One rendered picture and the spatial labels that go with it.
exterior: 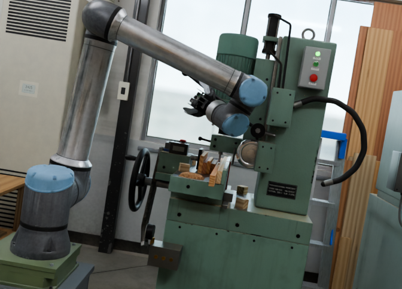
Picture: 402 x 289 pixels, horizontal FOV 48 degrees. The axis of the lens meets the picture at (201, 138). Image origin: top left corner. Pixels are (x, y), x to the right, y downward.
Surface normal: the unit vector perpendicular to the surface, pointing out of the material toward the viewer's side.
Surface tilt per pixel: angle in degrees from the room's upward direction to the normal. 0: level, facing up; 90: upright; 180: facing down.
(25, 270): 90
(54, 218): 91
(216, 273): 90
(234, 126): 110
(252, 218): 90
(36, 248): 71
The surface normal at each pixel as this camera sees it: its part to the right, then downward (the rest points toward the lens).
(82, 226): -0.05, 0.06
